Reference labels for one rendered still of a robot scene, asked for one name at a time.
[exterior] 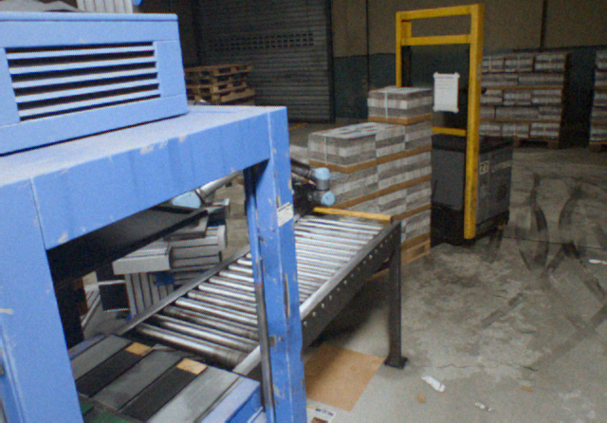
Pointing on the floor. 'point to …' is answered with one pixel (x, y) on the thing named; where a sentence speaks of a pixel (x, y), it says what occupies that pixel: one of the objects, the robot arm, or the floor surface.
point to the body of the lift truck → (441, 148)
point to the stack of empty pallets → (203, 90)
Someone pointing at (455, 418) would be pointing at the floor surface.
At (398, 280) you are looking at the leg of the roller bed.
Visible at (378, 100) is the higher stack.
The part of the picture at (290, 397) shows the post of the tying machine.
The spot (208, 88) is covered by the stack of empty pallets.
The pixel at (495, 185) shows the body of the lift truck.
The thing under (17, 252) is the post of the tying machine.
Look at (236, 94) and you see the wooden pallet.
